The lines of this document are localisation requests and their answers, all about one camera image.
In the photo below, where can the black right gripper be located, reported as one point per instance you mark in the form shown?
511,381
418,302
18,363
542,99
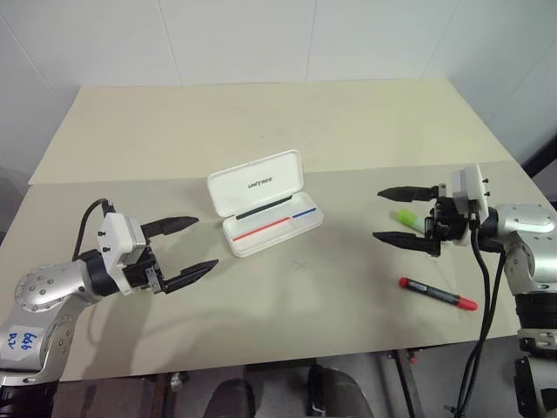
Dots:
448,220

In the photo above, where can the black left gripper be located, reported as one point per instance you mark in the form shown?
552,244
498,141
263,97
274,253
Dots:
141,272

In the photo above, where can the green highlighter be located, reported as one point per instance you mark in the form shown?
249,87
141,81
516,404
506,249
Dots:
407,217

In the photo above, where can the red capped black marker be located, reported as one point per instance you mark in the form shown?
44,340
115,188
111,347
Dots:
435,292

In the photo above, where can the white plastic pencil case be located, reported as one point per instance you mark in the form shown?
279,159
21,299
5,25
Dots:
257,174

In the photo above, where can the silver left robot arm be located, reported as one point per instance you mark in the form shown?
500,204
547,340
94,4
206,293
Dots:
43,287

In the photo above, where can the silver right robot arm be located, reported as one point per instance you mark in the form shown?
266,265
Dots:
522,226

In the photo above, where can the red pen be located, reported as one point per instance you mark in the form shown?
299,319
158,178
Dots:
261,228

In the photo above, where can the black pen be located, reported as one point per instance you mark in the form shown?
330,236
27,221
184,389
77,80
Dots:
261,210

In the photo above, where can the blue pen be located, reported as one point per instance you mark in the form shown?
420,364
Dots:
304,213

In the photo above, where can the dark rounded shape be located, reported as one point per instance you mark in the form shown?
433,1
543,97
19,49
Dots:
232,400
337,392

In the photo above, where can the white handwritten paper label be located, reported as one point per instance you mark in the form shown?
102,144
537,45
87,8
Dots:
22,344

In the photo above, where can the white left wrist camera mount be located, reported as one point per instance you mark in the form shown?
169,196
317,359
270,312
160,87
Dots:
115,244

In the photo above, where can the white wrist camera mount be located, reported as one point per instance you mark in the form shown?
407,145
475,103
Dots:
115,244
472,187

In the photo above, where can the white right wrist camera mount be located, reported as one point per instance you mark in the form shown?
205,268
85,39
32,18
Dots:
472,187

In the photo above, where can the black metal frame strut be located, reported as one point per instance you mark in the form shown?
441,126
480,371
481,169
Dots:
404,383

